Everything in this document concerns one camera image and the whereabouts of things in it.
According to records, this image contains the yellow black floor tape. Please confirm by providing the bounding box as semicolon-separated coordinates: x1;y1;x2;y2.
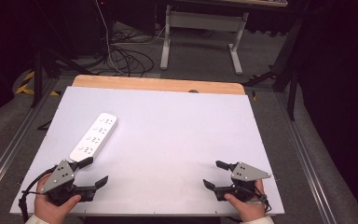
14;70;62;97

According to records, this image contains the white metal desk frame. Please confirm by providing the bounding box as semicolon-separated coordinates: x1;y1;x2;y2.
159;4;250;77

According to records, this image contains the tangle of black floor cables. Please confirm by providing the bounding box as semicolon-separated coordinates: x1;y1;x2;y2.
104;27;156;78

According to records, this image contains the black metal stand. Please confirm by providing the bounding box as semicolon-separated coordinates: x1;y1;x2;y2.
31;46;99;109
241;12;304;121

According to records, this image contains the white power strip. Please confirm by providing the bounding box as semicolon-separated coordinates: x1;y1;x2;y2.
69;112;118;163

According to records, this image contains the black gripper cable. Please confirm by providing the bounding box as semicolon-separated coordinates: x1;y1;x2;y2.
253;186;273;214
18;164;59;223

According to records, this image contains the wooden desk top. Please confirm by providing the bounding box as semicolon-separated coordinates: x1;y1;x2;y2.
180;0;289;7

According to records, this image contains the white cable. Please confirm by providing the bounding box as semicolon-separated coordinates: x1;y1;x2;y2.
94;0;166;76

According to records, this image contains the person's left hand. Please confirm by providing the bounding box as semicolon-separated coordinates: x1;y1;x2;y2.
33;173;82;224

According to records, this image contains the white board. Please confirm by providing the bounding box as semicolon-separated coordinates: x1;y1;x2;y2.
9;86;285;217

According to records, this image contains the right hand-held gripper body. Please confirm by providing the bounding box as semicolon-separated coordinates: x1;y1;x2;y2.
224;161;272;203

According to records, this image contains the aluminium floor rail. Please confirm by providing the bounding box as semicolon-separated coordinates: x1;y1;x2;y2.
276;91;338;224
0;77;60;203

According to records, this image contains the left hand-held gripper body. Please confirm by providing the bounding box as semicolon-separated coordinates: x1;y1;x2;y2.
39;158;87;207

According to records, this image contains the person's right hand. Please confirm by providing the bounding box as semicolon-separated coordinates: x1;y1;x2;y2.
223;179;267;223

